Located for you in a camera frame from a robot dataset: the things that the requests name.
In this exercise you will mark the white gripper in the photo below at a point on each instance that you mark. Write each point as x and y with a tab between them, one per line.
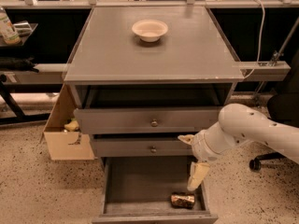
200	147

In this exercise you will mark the orange soda can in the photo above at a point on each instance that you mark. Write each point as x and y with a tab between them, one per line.
183	200

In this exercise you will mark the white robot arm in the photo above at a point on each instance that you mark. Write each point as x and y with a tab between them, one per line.
237	125

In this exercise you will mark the grey bottom drawer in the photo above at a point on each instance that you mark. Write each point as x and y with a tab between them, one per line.
138	190

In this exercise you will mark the grey drawer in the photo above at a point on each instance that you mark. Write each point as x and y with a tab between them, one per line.
138	190
139	144
151	110

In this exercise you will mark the grey drawer cabinet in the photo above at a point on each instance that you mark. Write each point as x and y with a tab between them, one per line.
191	53

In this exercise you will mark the grey middle drawer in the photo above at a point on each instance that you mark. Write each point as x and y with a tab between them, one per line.
139	144

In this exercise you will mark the grey top drawer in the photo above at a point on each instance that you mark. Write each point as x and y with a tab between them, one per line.
151	110

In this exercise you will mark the black office chair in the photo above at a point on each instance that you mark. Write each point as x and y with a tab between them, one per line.
284	106

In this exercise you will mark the yellow item in box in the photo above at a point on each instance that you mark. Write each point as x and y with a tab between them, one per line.
72	126

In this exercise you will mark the metal clamp rod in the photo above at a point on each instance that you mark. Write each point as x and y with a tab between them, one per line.
277	54

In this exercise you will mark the cardboard box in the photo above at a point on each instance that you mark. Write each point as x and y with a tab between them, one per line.
63	144

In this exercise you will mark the white bowl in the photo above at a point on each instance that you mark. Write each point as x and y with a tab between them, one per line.
150	30

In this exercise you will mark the black bag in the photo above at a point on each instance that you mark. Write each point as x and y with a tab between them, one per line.
17	64

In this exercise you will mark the dark side shelf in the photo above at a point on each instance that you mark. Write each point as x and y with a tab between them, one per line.
22	38

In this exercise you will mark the shiny foil packet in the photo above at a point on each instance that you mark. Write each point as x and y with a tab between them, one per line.
23	28

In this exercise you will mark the plastic bottle green label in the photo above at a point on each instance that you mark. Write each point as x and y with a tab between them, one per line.
7	29

